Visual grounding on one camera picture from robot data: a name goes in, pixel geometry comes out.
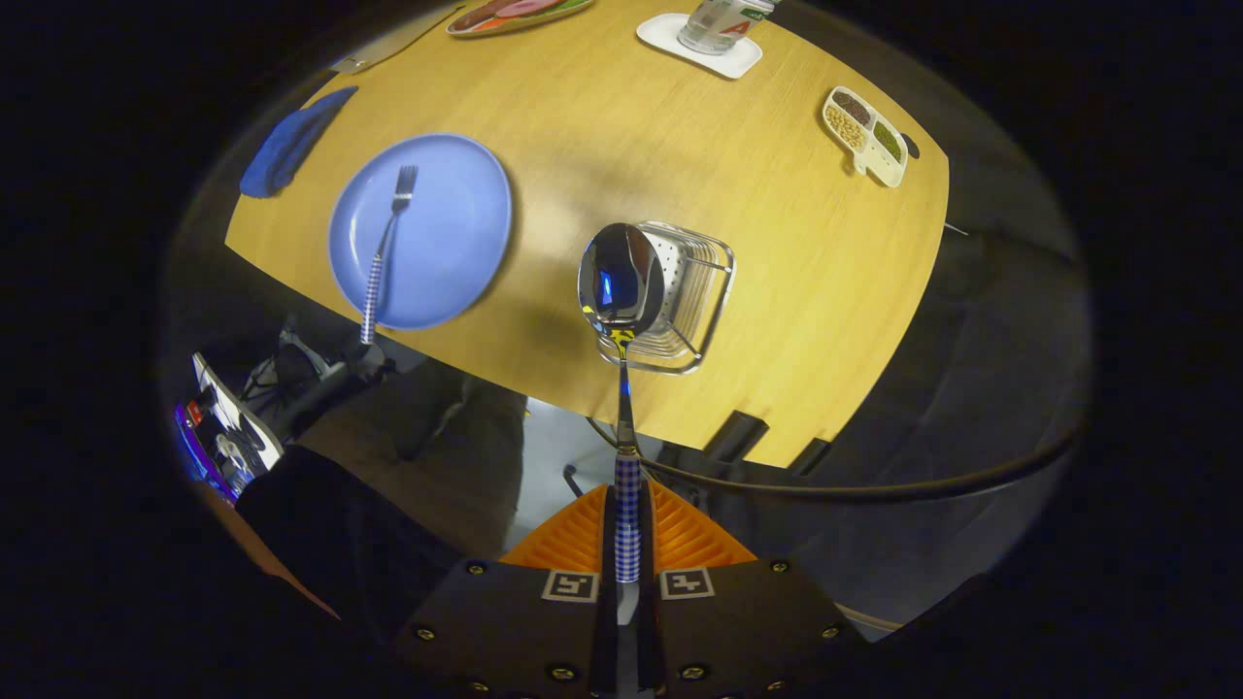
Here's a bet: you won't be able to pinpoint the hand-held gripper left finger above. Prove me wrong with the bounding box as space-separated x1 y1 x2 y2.
393 483 622 699

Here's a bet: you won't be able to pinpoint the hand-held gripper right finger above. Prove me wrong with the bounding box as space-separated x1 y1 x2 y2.
636 481 870 699

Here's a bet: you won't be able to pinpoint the black table bracket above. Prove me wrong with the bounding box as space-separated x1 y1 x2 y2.
789 437 834 477
704 410 770 465

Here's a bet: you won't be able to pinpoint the metal wire cutlery rack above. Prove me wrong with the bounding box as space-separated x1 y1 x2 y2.
597 220 736 376

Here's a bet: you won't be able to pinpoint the white square coaster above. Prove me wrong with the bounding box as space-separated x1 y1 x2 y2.
636 12 764 81

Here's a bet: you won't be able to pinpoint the fork with checkered handle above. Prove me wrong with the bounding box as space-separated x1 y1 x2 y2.
359 164 420 347

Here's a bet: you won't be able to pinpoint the black cable bundle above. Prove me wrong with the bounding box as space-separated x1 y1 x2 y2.
243 316 389 438

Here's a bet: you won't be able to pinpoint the person's grey trousers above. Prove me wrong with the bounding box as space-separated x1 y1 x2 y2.
296 359 530 559

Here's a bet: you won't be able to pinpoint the oval food plate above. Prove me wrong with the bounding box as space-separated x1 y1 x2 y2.
446 0 595 38

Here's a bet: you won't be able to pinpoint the white shelf with clutter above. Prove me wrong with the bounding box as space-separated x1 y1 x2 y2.
191 351 286 474

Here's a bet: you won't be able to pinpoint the blue folded cloth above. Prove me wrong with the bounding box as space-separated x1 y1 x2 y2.
239 85 358 200

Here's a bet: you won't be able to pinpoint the person's black clothing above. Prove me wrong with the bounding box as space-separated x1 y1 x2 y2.
236 445 467 642

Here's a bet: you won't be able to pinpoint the spoon with checkered handle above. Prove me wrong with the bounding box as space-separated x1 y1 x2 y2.
578 222 667 627

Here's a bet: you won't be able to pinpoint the blue round plate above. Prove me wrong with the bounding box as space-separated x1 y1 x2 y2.
327 133 514 332

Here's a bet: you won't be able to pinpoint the thin grey cable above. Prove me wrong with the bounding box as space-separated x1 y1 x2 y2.
835 602 906 634

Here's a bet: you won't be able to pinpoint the drink bottle with label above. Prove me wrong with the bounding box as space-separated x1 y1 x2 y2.
677 0 778 54

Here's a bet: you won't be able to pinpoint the purple lit screen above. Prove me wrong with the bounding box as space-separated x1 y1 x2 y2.
175 403 239 506

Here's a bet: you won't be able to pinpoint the thick black cable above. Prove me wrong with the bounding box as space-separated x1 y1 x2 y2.
588 417 1081 503

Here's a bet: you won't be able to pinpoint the white divided grain dish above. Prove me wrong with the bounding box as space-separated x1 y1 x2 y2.
822 85 911 188

